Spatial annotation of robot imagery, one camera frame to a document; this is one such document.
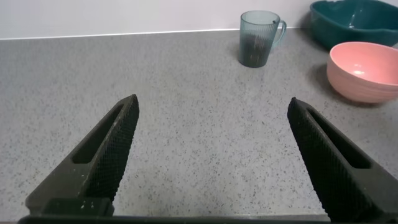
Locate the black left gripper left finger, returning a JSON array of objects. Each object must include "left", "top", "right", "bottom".
[{"left": 25, "top": 94, "right": 140, "bottom": 216}]

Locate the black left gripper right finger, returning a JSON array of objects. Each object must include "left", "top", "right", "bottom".
[{"left": 287, "top": 96, "right": 398, "bottom": 223}]

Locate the translucent blue ribbed plastic cup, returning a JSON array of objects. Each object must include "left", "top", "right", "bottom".
[{"left": 238, "top": 10, "right": 287, "bottom": 68}]

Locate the pink ribbed bowl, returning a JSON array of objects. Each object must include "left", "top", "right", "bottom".
[{"left": 326, "top": 41, "right": 398, "bottom": 104}]

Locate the teal plastic basin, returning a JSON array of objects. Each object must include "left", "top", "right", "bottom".
[{"left": 310, "top": 0, "right": 398, "bottom": 50}]

